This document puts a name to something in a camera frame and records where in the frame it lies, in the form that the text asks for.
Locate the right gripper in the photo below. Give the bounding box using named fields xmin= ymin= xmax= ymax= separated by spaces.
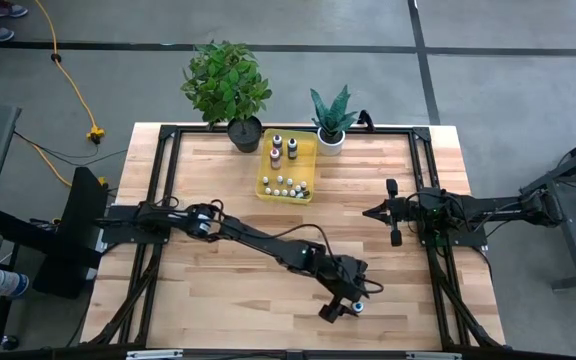
xmin=362 ymin=177 xmax=422 ymax=248

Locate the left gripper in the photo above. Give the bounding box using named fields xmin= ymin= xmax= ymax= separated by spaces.
xmin=318 ymin=279 xmax=371 ymax=324

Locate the silver aluminium extrusion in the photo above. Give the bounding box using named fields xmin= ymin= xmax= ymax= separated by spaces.
xmin=406 ymin=351 xmax=462 ymax=360
xmin=126 ymin=349 xmax=184 ymax=360

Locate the translucent yellow plastic bin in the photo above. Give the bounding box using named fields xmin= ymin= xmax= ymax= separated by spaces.
xmin=254 ymin=128 xmax=319 ymax=205

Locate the snake plant in white pot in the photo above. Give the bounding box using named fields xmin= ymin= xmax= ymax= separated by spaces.
xmin=309 ymin=83 xmax=359 ymax=157

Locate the black metal stand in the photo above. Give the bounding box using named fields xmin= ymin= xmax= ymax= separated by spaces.
xmin=520 ymin=127 xmax=576 ymax=291

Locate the leafy tree in black pot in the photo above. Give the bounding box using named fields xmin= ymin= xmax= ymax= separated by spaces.
xmin=180 ymin=39 xmax=273 ymax=154

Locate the black equipment box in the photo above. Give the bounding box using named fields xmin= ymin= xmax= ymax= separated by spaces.
xmin=31 ymin=166 xmax=110 ymax=300

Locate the white container with blue base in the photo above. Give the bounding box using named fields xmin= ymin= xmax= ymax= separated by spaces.
xmin=0 ymin=268 xmax=30 ymax=300

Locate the black aluminium table frame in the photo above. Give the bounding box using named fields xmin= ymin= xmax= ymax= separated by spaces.
xmin=87 ymin=123 xmax=504 ymax=351

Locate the yellow extension cable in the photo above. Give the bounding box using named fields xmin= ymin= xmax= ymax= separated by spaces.
xmin=32 ymin=0 xmax=107 ymax=189

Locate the black floor cable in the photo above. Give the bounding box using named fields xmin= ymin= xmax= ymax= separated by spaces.
xmin=12 ymin=130 xmax=129 ymax=167

